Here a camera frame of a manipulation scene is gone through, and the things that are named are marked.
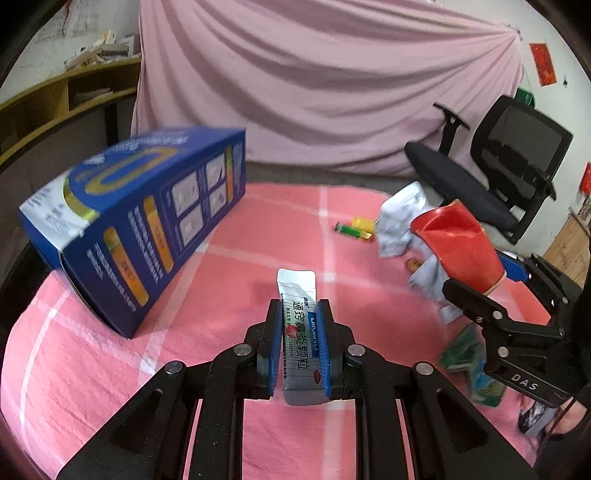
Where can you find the pile of books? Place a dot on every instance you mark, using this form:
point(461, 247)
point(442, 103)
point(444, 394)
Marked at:
point(99, 53)

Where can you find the pink checked tablecloth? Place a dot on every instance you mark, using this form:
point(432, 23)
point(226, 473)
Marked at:
point(231, 263)

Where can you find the person's right forearm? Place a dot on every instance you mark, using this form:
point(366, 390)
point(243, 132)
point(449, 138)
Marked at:
point(577, 350)

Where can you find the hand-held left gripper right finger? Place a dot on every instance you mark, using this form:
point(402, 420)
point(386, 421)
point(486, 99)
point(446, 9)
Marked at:
point(324, 350)

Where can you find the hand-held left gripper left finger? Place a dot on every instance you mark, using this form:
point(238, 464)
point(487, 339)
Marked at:
point(273, 350)

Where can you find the white medicine sachet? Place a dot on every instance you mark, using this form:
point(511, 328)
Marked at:
point(298, 295)

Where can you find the black office chair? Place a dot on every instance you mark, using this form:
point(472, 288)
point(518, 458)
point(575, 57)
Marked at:
point(517, 134)

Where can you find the blue cardboard box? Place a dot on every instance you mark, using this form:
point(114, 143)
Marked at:
point(138, 221)

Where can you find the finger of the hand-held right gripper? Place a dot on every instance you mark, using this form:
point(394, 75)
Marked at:
point(485, 309)
point(512, 267)

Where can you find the grey printed packet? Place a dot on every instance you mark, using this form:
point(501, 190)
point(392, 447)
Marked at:
point(533, 420)

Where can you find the red bag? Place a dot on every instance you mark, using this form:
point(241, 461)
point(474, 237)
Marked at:
point(457, 244)

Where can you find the red wall paper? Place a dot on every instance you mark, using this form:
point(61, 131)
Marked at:
point(543, 63)

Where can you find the pink hanging cloth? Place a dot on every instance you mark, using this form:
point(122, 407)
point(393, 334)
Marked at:
point(323, 92)

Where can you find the green printed packet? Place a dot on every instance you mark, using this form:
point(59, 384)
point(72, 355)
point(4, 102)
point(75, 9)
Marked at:
point(461, 350)

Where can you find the crumpled white wrapper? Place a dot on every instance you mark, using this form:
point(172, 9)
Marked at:
point(427, 281)
point(399, 217)

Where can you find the wooden wall shelf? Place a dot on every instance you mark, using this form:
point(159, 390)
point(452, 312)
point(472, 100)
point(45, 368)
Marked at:
point(46, 85)

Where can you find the green sign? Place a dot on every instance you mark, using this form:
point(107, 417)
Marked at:
point(525, 97)

